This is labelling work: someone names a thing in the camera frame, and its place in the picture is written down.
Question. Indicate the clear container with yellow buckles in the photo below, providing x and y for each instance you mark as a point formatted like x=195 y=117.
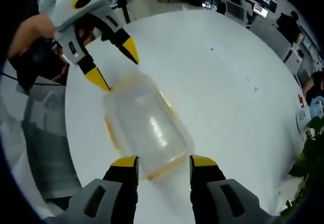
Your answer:
x=146 y=123

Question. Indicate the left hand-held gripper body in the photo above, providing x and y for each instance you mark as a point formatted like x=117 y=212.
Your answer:
x=63 y=4

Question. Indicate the potted green plant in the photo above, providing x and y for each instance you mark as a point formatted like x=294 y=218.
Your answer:
x=311 y=158

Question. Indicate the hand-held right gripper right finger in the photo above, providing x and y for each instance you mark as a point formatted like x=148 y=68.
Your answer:
x=207 y=183

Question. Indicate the person's left hand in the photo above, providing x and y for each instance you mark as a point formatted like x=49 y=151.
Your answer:
x=33 y=32

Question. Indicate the small bright monitor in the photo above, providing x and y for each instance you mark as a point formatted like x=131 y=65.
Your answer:
x=262 y=12

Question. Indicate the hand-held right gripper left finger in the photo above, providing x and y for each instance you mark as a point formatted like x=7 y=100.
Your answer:
x=121 y=183

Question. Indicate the black tripod stand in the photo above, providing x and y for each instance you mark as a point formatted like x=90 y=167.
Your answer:
x=124 y=6

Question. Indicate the grey mesh chair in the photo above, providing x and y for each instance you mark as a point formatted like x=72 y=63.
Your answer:
x=45 y=138

